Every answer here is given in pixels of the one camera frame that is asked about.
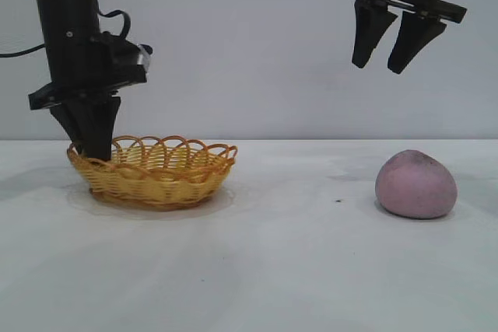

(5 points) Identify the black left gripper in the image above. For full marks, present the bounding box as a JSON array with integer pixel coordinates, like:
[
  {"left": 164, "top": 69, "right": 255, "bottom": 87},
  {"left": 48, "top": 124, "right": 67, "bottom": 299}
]
[{"left": 27, "top": 22, "right": 149, "bottom": 162}]

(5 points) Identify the yellow woven wicker basket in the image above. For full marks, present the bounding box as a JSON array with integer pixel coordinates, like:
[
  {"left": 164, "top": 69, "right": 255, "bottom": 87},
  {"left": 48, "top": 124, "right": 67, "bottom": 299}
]
[{"left": 66, "top": 134, "right": 239, "bottom": 213}]

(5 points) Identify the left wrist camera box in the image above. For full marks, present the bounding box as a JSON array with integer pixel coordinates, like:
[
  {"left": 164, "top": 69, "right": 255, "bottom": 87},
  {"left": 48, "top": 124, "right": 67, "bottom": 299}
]
[{"left": 92, "top": 30, "right": 154, "bottom": 77}]

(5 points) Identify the black cable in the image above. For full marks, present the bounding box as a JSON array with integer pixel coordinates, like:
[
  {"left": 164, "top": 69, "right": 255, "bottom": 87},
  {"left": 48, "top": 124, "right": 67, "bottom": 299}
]
[
  {"left": 96, "top": 8, "right": 132, "bottom": 40},
  {"left": 0, "top": 42, "right": 47, "bottom": 59}
]

